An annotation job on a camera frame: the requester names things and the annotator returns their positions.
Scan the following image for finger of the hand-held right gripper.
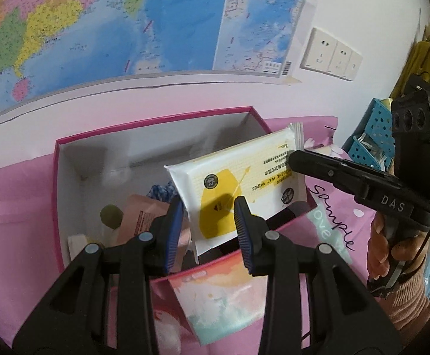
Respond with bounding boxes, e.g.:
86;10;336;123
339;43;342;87
288;150;372;197

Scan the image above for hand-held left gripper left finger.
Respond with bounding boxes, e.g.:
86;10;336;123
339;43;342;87
12;194;185;355

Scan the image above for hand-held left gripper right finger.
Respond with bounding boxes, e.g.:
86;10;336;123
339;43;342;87
233;196;404;355

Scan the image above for blue checkered cloth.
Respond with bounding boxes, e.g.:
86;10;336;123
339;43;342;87
146;181;179;205

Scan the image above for white yellow wet wipes pack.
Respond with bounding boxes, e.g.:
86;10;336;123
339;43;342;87
163;122;309;266

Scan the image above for pink cardboard box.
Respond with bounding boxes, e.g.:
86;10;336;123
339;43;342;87
54;106;317;344

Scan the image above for person's right hand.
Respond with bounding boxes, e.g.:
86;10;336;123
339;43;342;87
367;212;428;293

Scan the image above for pink flat packet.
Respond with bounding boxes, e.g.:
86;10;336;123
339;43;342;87
117;194;194;273

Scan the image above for blue perforated plastic basket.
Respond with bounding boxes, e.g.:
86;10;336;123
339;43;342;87
343;98;398;173

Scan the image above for olive green round object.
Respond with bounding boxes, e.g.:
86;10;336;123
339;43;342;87
100;204;125;230

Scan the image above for pastel tissue pack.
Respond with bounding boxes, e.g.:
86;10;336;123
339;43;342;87
169;272;270;347

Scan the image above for yellow hanging garment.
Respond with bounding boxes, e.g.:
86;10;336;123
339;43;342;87
389;26;430;101

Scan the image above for small white packet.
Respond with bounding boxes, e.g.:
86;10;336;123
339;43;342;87
67;234;90;264

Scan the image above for pink printed bedsheet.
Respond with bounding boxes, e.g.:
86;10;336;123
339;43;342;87
0;116;380;355

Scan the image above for wall map poster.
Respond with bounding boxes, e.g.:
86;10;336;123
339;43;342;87
0;0;312;126

